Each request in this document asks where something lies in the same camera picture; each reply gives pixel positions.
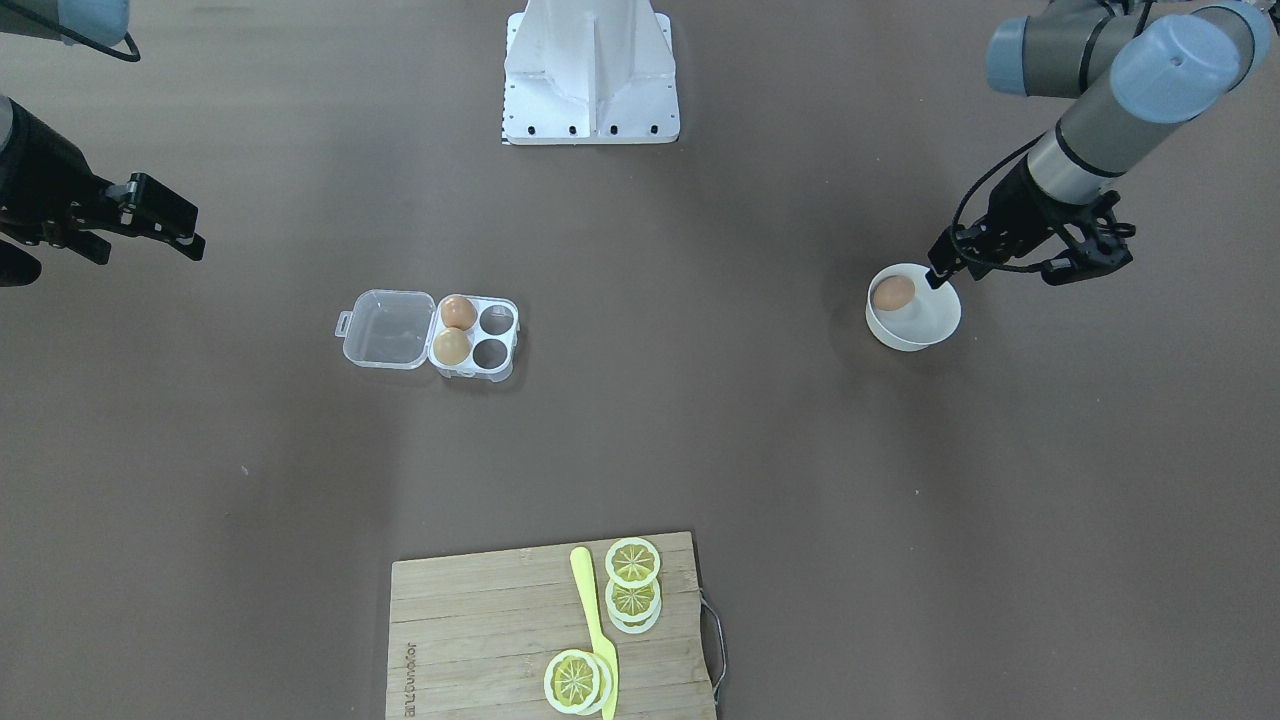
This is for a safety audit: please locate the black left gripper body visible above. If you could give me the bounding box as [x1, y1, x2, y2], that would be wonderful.
[966, 160, 1085, 275]

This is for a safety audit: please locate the yellow plastic knife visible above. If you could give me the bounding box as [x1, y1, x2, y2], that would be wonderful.
[570, 546, 620, 720]

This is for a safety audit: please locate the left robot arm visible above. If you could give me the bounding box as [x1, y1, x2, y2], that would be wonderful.
[925, 1, 1277, 290]

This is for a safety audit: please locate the white camera post base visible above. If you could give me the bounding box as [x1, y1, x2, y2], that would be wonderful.
[500, 1, 681, 146]

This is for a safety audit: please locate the brown egg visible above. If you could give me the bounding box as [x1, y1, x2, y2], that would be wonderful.
[870, 275, 916, 313]
[431, 327, 472, 366]
[436, 293, 479, 331]

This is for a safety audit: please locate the white bowl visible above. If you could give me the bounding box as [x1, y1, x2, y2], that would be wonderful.
[864, 263, 963, 352]

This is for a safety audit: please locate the wooden cutting board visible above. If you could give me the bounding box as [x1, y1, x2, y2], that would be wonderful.
[385, 530, 719, 719]

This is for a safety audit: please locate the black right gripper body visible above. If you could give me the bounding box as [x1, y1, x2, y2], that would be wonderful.
[1, 96, 119, 286]

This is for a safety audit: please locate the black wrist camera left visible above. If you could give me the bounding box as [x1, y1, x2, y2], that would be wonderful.
[1039, 190, 1137, 287]

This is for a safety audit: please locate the clear plastic egg box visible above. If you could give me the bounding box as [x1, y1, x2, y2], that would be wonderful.
[334, 290, 520, 383]

